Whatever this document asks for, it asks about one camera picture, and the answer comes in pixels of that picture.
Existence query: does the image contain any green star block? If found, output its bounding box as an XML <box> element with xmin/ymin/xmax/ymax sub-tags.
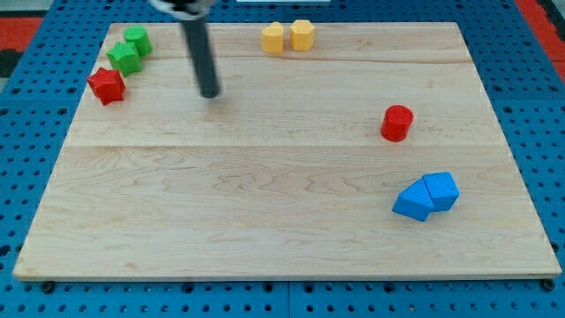
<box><xmin>106</xmin><ymin>42</ymin><xmax>142</xmax><ymax>78</ymax></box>

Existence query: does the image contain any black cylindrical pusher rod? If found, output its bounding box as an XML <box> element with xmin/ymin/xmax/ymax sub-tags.
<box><xmin>181</xmin><ymin>16</ymin><xmax>221</xmax><ymax>99</ymax></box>

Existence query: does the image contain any red cylinder block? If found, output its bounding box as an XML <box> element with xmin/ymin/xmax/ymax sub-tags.
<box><xmin>380</xmin><ymin>104</ymin><xmax>414</xmax><ymax>142</ymax></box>

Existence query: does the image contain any yellow heart block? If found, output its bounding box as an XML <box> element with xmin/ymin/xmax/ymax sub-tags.
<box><xmin>261</xmin><ymin>22</ymin><xmax>284</xmax><ymax>54</ymax></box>

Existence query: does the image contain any green cylinder block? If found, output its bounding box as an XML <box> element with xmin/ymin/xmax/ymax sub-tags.
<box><xmin>123</xmin><ymin>26</ymin><xmax>153</xmax><ymax>57</ymax></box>

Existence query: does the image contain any blue triangle block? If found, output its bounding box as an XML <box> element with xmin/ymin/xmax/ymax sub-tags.
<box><xmin>392</xmin><ymin>178</ymin><xmax>433</xmax><ymax>222</ymax></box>

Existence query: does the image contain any blue cube block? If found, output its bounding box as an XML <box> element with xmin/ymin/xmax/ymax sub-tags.
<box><xmin>423</xmin><ymin>171</ymin><xmax>460</xmax><ymax>212</ymax></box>

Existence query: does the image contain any red star block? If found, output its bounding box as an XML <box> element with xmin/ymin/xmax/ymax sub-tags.
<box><xmin>87</xmin><ymin>67</ymin><xmax>125</xmax><ymax>106</ymax></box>

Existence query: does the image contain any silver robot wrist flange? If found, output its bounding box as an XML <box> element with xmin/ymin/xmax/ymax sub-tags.
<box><xmin>148</xmin><ymin>0</ymin><xmax>217</xmax><ymax>19</ymax></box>

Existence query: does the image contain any yellow hexagon block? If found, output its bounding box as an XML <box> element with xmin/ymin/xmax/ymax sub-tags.
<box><xmin>290</xmin><ymin>19</ymin><xmax>315</xmax><ymax>51</ymax></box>

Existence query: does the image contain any wooden board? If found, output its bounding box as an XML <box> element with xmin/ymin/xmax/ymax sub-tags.
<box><xmin>13</xmin><ymin>22</ymin><xmax>561</xmax><ymax>282</ymax></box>

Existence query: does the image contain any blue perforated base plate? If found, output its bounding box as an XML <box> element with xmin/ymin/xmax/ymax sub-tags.
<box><xmin>1</xmin><ymin>1</ymin><xmax>564</xmax><ymax>317</ymax></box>

